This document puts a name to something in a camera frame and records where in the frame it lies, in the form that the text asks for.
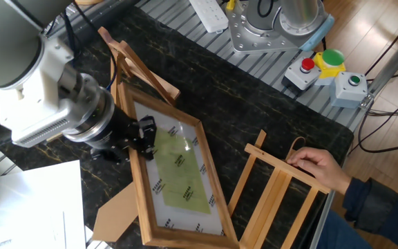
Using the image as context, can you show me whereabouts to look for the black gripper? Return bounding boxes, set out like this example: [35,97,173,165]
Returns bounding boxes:
[87,103,159,164]

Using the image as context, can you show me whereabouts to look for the wooden photo frame green print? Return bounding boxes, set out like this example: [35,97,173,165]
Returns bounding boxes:
[91,82,241,249]

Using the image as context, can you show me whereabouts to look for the small wooden easel bracket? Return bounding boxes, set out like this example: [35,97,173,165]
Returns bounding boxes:
[97,26,182,107]

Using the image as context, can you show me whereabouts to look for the large wooden easel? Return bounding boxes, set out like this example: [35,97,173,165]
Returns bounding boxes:
[227,129,332,249]

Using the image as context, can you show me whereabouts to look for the right forearm navy sleeve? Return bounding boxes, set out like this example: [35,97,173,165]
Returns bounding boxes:
[342,176,398,249]

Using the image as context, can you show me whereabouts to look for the person's right hand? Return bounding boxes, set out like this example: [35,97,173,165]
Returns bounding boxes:
[287,147,353,196]

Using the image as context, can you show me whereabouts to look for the white paper sheets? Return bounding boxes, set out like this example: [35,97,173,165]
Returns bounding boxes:
[0,159,87,249]

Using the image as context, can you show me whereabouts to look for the white power strip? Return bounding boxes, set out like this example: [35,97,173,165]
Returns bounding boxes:
[188,0,229,34]

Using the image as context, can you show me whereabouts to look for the brown rubber band loop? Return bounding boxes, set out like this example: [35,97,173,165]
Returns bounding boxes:
[284,136,307,162]

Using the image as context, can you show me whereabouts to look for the grey box red button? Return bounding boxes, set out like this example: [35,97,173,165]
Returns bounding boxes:
[281,57,323,96]

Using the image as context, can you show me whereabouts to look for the yellow box green mushroom button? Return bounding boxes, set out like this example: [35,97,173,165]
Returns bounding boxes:
[312,48,347,86]

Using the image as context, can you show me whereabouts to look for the grey box small green button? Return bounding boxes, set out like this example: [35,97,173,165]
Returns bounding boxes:
[329,71,369,110]

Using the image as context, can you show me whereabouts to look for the person's blue jeans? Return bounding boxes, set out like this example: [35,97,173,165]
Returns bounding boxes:
[317,208,373,249]

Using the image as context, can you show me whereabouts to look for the blue cable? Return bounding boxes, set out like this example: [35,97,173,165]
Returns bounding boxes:
[104,50,117,93]

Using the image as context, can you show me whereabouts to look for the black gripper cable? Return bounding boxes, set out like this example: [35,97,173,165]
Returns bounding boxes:
[59,0,83,60]

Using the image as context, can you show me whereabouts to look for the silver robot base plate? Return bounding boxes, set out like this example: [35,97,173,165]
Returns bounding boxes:
[225,0,320,55]

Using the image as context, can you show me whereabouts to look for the black floor cable loop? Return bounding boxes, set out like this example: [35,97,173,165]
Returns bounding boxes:
[348,84,398,155]

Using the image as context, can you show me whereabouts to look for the aluminium frame leg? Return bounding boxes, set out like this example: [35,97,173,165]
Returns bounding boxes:
[359,23,398,109]

